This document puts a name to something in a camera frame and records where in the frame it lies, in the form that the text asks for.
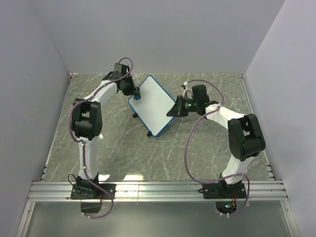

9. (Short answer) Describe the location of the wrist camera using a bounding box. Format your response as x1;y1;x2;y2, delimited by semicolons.
112;63;130;79
181;82;193;99

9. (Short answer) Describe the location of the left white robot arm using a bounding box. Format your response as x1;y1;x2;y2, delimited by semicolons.
68;61;140;198

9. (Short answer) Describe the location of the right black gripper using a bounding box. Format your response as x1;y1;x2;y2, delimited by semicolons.
166;96;198;118

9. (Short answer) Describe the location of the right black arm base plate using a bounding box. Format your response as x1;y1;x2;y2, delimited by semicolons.
198;181;247;199

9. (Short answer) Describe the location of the blue-framed small whiteboard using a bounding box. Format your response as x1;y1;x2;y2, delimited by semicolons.
128;75;175;137

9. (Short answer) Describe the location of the aluminium mounting rail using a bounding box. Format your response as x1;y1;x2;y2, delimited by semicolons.
27;180;288;202

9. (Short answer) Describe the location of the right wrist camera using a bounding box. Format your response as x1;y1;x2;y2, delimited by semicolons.
181;82;193;99

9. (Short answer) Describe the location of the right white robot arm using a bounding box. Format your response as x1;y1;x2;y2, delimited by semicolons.
166;84;266;198

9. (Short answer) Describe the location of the blue whiteboard eraser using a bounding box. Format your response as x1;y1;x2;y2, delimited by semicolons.
133;87;141;100

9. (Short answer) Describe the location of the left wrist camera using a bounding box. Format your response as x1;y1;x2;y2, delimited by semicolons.
112;63;130;79

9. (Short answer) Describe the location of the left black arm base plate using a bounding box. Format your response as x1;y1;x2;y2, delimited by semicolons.
70;183;116;200

